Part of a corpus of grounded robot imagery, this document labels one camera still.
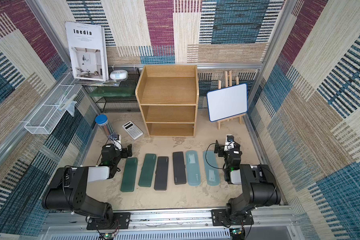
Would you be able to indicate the white wire mesh basket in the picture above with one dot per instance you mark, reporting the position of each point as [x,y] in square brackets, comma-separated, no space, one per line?
[60,100]

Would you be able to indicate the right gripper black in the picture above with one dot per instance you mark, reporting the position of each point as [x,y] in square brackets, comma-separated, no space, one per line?
[220,150]

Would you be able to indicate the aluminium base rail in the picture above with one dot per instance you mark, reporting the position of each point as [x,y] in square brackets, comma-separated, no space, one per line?
[267,223]

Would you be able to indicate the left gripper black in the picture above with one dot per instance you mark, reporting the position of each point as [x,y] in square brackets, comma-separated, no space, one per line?
[125,151]

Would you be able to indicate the white round device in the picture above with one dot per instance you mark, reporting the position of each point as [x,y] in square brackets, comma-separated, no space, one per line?
[119,75]

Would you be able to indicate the dark green pencil case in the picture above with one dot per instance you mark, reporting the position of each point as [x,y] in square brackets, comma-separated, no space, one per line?
[129,175]
[147,171]

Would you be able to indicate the black pencil case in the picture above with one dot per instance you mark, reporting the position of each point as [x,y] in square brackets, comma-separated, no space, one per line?
[161,177]
[179,168]

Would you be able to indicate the dark green pencil case outer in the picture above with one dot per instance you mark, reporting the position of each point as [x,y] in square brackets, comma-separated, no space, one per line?
[129,175]

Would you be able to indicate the green tray on rack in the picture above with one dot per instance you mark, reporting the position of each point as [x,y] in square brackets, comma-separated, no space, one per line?
[113,92]

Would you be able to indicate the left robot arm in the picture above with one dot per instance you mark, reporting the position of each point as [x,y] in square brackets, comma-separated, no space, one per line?
[67,191]

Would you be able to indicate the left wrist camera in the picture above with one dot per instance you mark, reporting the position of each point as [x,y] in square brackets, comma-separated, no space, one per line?
[115,139]

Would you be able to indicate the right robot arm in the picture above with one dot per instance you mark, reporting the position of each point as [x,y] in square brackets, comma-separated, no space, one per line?
[258,183]

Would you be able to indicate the black wire rack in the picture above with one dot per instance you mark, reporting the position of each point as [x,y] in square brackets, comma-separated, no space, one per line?
[120,99]

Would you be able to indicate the white calculator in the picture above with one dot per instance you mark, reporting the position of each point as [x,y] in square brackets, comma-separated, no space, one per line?
[133,131]

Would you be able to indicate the blue-lidded pencil tube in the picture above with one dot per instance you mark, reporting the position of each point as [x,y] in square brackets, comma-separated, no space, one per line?
[103,123]

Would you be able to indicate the white Inedia magazine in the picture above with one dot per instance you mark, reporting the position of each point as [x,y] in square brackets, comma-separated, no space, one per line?
[87,47]

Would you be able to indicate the small whiteboard on easel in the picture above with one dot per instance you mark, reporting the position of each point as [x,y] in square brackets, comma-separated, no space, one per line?
[228,102]

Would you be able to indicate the dark green pencil case inner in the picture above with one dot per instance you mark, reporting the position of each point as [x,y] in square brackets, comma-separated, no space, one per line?
[147,171]

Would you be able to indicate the wooden three-tier shelf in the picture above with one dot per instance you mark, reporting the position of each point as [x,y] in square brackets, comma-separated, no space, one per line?
[168,97]

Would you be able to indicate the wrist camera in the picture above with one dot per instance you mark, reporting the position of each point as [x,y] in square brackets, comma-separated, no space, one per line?
[115,139]
[229,141]

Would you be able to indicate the light blue pencil case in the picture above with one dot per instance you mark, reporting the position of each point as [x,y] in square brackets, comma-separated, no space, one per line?
[193,168]
[211,168]

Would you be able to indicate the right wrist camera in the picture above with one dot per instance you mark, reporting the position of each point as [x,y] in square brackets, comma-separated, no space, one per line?
[229,141]

